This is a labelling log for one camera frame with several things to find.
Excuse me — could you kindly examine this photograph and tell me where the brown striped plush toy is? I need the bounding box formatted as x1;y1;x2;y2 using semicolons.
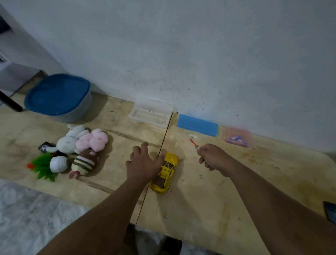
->
68;148;100;180

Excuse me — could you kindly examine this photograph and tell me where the blue flat box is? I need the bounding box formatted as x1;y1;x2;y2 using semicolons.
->
176;114;220;138

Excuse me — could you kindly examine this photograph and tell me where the person's left hand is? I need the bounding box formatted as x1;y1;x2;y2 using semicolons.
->
125;142;166;185

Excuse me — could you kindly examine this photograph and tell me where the black rod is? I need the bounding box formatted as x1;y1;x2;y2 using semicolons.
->
0;90;24;113

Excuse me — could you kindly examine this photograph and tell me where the red screwdriver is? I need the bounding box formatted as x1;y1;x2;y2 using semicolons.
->
187;136;201;151

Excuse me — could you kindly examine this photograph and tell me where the black tag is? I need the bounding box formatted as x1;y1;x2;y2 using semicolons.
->
38;141;56;154

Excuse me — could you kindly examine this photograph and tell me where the person's left forearm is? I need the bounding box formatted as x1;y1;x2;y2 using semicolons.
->
37;178;154;255

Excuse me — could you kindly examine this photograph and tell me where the green leafy plush toy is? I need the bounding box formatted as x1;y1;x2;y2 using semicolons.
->
27;153;59;182

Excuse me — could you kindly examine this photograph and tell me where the grey round container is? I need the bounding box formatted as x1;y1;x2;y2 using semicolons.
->
50;91;93;124

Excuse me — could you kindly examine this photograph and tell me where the dark flat object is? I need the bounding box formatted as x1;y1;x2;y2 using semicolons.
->
323;201;336;225

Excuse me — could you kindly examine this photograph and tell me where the person's right forearm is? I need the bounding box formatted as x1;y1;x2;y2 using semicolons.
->
225;161;336;255

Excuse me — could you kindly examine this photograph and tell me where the small white plush toy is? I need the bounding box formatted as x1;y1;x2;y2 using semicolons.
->
50;156;69;173

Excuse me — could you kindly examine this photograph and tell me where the person's right hand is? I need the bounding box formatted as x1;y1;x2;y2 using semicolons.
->
197;143;235;178

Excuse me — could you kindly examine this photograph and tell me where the black clothing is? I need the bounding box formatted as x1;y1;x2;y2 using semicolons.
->
125;223;183;255

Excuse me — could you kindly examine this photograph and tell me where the clear plastic case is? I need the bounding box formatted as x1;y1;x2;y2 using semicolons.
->
128;95;174;129

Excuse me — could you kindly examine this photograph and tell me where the grey shelf unit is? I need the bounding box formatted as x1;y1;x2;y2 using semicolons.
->
0;5;48;93

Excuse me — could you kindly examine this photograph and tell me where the white bunny plush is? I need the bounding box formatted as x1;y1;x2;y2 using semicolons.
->
46;124;90;155

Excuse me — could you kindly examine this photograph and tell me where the pink plush toy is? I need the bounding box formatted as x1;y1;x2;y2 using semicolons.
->
75;128;109;154

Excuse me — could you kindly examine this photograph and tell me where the yellow toy car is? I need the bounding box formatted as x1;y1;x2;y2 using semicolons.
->
149;152;180;195

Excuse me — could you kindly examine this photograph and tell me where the blue round lid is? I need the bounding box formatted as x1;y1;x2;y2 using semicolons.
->
24;74;91;116

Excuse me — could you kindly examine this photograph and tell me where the pink transparent box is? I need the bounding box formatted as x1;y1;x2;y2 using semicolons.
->
225;126;253;148

